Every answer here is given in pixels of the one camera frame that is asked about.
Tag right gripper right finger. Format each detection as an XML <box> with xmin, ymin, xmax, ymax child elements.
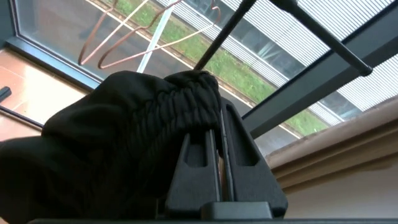
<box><xmin>219</xmin><ymin>97</ymin><xmax>289</xmax><ymax>218</ymax></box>

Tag black shorts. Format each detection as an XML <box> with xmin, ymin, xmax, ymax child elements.
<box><xmin>0</xmin><ymin>70</ymin><xmax>223</xmax><ymax>224</ymax></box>

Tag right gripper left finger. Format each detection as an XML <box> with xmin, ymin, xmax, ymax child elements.
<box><xmin>164</xmin><ymin>129</ymin><xmax>223</xmax><ymax>217</ymax></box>

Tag beige curtain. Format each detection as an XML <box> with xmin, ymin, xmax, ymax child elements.
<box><xmin>266</xmin><ymin>95</ymin><xmax>398</xmax><ymax>191</ymax></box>

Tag black clothes rack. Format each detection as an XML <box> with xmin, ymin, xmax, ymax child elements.
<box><xmin>0</xmin><ymin>0</ymin><xmax>374</xmax><ymax>129</ymax></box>

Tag window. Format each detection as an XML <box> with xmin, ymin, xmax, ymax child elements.
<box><xmin>0</xmin><ymin>0</ymin><xmax>398</xmax><ymax>158</ymax></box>

